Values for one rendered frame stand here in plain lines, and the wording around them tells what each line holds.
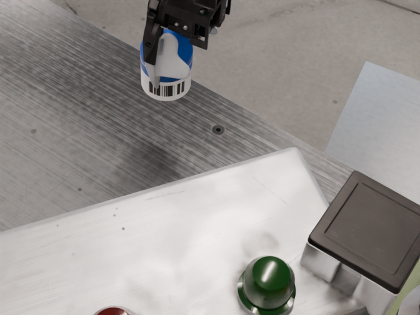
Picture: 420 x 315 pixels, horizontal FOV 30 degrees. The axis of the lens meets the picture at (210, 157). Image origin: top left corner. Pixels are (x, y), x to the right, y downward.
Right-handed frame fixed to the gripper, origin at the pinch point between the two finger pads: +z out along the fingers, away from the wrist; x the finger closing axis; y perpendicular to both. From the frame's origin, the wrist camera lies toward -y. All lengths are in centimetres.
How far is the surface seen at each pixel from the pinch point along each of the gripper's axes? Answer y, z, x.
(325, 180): 25.0, 17.6, 3.5
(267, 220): 27, -47, -45
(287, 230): 28, -47, -45
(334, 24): 2, 100, 119
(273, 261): 28, -49, -48
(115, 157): -4.7, 17.6, -6.9
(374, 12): 12, 100, 130
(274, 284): 29, -49, -49
